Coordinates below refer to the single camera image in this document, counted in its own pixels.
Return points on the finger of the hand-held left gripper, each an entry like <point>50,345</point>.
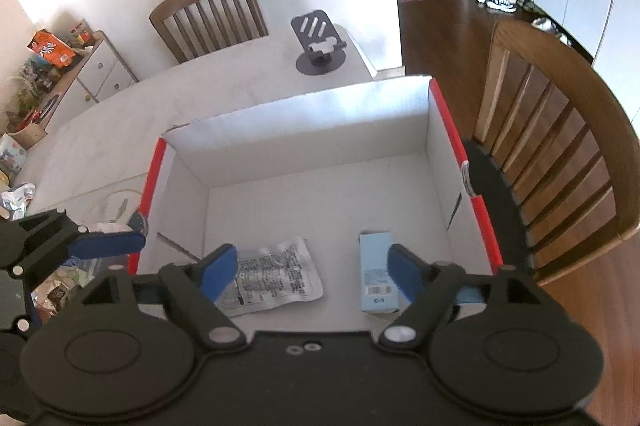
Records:
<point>105,243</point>

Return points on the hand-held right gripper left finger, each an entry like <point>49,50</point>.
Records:
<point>220,268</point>

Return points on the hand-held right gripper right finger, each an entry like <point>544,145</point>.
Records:
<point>405,271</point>

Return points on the light blue small box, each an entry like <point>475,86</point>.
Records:
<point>372,266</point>

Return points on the silver snack packet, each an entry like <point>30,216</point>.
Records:
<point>280,276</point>

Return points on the red cardboard box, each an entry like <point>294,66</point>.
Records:
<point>300,131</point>

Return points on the white marble desktop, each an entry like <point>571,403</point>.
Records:
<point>225,81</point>

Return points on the crumpled silver wrapper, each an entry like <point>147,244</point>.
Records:
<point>17,196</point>

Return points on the blue patterned box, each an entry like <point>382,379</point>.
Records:
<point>10,156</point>

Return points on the white drawer cabinet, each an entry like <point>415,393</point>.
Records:
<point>100,66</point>

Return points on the orange snack bag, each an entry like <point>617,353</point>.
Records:
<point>47,49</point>

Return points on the dark grey phone stand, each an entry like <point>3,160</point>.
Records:
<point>320,56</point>

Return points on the white slipper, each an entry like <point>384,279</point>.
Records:
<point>545,24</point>
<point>565,39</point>

